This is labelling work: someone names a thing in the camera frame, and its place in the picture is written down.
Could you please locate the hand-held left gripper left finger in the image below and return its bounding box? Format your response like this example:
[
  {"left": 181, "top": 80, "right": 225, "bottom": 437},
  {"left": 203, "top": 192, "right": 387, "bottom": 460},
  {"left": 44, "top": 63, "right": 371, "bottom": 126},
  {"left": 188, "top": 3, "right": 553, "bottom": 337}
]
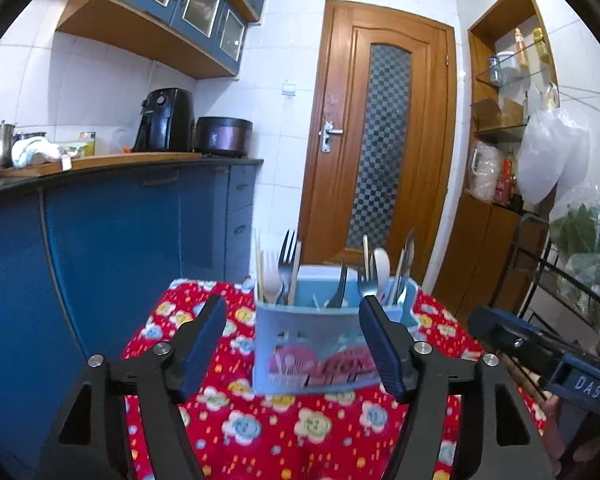
[{"left": 45, "top": 294, "right": 228, "bottom": 480}]

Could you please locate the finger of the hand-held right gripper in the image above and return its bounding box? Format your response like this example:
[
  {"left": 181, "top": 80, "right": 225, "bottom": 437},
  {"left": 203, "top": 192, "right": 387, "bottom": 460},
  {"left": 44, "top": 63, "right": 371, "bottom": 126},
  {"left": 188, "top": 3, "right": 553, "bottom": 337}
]
[{"left": 467, "top": 305, "right": 563, "bottom": 387}]

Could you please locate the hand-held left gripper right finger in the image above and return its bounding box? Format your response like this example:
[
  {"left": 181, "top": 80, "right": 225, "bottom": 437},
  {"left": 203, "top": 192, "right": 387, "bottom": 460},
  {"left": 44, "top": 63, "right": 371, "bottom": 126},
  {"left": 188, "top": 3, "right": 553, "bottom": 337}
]
[{"left": 357, "top": 296, "right": 553, "bottom": 480}]

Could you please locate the light blue utensil box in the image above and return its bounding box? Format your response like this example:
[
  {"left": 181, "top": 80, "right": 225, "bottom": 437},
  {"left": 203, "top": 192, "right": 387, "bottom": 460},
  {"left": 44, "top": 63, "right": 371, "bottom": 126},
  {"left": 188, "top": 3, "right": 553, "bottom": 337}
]
[{"left": 252, "top": 265, "right": 421, "bottom": 395}]

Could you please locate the pale wooden fork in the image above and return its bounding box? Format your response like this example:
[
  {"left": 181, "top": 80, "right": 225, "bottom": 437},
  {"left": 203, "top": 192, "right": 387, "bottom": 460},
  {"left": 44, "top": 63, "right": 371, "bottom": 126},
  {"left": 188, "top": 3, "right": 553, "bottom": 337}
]
[{"left": 266, "top": 252, "right": 283, "bottom": 306}]

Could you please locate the person's right hand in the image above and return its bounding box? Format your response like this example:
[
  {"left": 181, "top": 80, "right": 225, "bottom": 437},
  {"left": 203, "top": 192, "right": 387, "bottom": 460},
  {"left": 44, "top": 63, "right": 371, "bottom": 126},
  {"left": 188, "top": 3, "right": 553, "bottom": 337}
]
[{"left": 542, "top": 395, "right": 568, "bottom": 466}]

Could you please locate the wooden shelf cabinet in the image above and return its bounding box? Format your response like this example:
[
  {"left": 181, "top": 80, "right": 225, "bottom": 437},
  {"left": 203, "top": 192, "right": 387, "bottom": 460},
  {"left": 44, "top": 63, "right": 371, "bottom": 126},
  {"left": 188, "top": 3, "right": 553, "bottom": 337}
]
[{"left": 432, "top": 0, "right": 561, "bottom": 321}]

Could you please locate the red smiley flower tablecloth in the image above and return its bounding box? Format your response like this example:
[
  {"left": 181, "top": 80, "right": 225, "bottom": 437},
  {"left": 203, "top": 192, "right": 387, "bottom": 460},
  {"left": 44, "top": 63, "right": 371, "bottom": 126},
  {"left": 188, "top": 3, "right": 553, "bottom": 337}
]
[{"left": 122, "top": 277, "right": 548, "bottom": 480}]

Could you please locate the blue kitchen base cabinet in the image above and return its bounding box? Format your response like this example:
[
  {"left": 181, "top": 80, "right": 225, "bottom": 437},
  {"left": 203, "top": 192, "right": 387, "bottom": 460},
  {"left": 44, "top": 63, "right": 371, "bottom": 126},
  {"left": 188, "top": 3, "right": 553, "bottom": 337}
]
[{"left": 0, "top": 157, "right": 265, "bottom": 480}]

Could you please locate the bag of green vegetables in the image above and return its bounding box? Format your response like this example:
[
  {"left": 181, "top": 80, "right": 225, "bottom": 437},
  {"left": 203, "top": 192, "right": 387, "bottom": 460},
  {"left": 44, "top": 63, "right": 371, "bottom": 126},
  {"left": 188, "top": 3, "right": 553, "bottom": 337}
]
[{"left": 550, "top": 185, "right": 600, "bottom": 311}]

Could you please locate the red sauce bottle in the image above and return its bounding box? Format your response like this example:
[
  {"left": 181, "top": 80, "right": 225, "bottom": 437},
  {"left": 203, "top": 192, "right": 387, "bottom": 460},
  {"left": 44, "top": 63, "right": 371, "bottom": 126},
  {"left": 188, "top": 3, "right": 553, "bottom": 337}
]
[{"left": 495, "top": 147, "right": 519, "bottom": 206}]

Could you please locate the wooden door with glass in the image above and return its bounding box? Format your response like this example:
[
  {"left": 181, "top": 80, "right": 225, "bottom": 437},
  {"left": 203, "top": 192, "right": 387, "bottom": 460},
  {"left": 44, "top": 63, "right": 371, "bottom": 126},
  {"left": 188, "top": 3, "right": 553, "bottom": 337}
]
[{"left": 297, "top": 0, "right": 456, "bottom": 286}]

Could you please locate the clear bag of food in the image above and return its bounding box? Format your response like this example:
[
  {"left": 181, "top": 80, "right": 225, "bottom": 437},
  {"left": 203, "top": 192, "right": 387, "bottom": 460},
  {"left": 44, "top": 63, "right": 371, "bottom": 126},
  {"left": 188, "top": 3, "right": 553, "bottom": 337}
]
[{"left": 467, "top": 141, "right": 503, "bottom": 203}]

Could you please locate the white plastic bag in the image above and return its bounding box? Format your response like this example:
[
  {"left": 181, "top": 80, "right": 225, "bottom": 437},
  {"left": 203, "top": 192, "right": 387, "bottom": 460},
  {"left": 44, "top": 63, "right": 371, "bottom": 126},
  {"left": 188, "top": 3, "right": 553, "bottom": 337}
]
[{"left": 517, "top": 107, "right": 591, "bottom": 206}]

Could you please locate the dark rice cooker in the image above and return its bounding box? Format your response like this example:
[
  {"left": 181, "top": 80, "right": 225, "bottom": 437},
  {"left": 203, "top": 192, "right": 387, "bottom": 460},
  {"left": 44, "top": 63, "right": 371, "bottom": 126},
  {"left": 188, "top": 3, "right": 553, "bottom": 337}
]
[{"left": 194, "top": 116, "right": 253, "bottom": 157}]

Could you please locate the cardboard box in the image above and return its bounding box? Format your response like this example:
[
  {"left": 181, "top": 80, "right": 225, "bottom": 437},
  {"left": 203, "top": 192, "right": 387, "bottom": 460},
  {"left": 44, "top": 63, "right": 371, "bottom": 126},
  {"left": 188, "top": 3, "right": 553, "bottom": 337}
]
[{"left": 472, "top": 97, "right": 525, "bottom": 131}]

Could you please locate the black air fryer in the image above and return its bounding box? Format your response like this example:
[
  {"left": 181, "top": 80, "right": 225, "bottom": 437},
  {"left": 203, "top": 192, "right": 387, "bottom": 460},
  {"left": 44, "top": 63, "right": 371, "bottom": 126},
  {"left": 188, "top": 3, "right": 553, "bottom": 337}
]
[{"left": 132, "top": 88, "right": 196, "bottom": 153}]

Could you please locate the white cloth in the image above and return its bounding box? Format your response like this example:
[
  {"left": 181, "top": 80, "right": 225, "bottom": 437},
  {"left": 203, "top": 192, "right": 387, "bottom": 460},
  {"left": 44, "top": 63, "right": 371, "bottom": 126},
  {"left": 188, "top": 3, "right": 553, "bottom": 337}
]
[{"left": 11, "top": 136, "right": 63, "bottom": 167}]

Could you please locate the white plastic container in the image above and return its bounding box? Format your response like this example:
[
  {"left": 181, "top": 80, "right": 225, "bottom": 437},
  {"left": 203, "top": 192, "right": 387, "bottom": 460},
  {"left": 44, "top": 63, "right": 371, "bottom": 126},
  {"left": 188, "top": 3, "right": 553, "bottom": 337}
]
[{"left": 496, "top": 51, "right": 521, "bottom": 81}]

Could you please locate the metal pitcher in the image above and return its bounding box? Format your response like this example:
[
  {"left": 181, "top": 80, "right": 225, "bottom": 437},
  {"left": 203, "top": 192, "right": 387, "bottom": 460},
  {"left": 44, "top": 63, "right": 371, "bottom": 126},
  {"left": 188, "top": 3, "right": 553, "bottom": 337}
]
[{"left": 0, "top": 121, "right": 18, "bottom": 170}]

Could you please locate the black wire rack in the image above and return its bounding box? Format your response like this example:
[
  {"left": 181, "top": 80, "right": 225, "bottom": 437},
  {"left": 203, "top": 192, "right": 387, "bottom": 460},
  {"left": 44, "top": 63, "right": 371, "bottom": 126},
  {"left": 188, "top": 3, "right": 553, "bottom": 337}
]
[{"left": 510, "top": 212, "right": 600, "bottom": 351}]

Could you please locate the metal door handle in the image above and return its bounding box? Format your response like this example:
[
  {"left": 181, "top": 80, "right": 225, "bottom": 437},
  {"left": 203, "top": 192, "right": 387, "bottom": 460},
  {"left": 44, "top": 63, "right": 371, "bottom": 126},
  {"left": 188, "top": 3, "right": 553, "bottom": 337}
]
[{"left": 320, "top": 121, "right": 344, "bottom": 153}]

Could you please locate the blue glass-door wall cabinet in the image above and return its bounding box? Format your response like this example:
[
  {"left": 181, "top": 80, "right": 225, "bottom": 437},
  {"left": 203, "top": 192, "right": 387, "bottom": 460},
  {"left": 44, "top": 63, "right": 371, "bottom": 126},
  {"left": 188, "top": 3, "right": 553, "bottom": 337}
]
[{"left": 55, "top": 0, "right": 273, "bottom": 80}]

